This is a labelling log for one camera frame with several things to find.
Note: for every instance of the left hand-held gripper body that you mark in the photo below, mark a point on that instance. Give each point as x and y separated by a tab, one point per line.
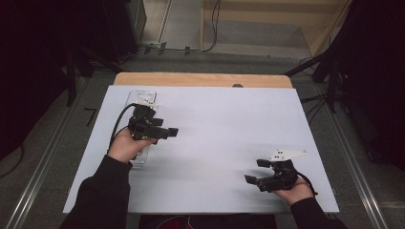
140	125

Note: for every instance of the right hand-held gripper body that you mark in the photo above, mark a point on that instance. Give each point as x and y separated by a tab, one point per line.
281	178

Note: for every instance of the clear plastic container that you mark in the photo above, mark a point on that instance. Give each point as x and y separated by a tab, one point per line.
141	96

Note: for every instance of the person's right hand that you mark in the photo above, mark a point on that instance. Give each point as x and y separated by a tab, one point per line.
296	192

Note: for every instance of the person's left hand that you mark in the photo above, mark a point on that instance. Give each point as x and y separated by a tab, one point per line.
125	148

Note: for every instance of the person's dark and red clothing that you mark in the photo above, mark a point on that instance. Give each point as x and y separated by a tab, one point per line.
223	222

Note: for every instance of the small dark round object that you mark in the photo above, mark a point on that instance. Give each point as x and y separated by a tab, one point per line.
237	85

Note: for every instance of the black stand leg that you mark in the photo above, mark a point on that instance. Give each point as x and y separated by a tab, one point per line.
302	66

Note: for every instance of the black curtain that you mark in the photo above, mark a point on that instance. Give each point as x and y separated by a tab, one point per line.
38	63
372	79

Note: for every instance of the metal floor rail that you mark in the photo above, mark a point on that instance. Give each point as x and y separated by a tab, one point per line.
44	165
353	159

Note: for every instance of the light wooden frame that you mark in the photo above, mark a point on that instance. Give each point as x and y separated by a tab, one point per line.
254	9

